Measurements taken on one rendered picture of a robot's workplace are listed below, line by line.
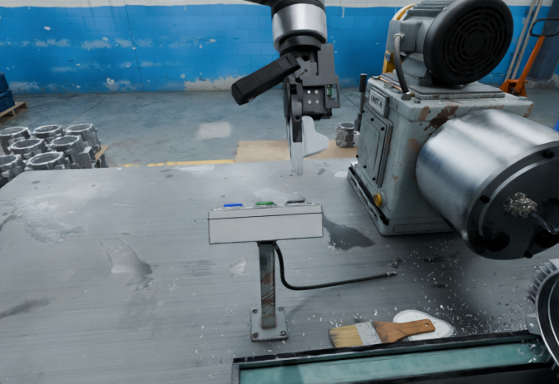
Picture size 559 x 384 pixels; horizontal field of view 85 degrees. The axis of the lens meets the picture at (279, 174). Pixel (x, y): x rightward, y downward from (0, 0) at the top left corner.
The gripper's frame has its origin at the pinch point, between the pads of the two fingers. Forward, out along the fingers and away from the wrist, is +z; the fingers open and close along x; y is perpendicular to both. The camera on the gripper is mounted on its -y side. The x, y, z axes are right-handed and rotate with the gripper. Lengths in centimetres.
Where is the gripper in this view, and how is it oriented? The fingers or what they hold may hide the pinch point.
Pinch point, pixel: (294, 167)
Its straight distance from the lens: 49.5
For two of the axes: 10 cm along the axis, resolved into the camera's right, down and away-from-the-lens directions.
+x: -0.8, 0.7, 9.9
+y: 10.0, -0.5, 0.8
